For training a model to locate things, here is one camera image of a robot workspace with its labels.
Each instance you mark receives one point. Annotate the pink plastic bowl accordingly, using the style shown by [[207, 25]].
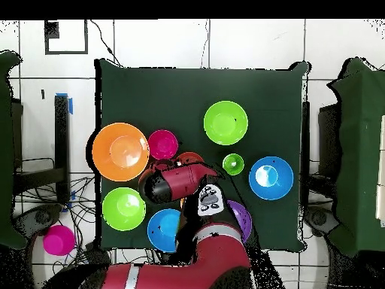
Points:
[[163, 144]]

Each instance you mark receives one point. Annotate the red-orange plastic bowl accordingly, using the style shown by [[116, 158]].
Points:
[[190, 156]]

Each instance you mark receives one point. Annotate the large orange plastic bowl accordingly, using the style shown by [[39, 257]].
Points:
[[120, 152]]

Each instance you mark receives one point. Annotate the blue plastic bowl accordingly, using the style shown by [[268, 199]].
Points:
[[164, 230], [279, 186]]

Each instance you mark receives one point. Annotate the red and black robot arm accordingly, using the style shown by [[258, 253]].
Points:
[[180, 180]]

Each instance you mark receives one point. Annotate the green plastic bowl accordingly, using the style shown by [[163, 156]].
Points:
[[225, 122], [124, 209]]

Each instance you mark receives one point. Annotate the green plastic cup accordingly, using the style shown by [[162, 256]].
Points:
[[233, 164]]

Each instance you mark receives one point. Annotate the dark green table cloth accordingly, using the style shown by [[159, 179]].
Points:
[[180, 84]]

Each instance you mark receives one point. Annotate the purple plastic bowl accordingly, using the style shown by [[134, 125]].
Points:
[[244, 219]]

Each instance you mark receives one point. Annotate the blue tape strip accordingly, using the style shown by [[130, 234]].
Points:
[[71, 107]]

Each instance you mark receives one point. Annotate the black power brick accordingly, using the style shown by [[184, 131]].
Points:
[[97, 254]]

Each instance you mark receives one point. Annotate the pink plastic cup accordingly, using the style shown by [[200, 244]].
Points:
[[58, 240]]

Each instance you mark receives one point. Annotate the dark grey chair base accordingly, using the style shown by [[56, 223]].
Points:
[[318, 218], [42, 216]]

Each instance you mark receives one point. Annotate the green cloth side table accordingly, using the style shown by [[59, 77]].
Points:
[[361, 150], [6, 150]]

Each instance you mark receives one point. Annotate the white round stool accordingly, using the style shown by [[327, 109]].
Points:
[[40, 271]]

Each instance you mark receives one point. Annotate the black cabinet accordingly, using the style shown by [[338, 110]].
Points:
[[329, 141]]

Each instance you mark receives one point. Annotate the black stand frame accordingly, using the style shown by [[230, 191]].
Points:
[[306, 150], [61, 135]]

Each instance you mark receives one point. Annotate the black square floor frame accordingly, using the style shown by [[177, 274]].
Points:
[[51, 30]]

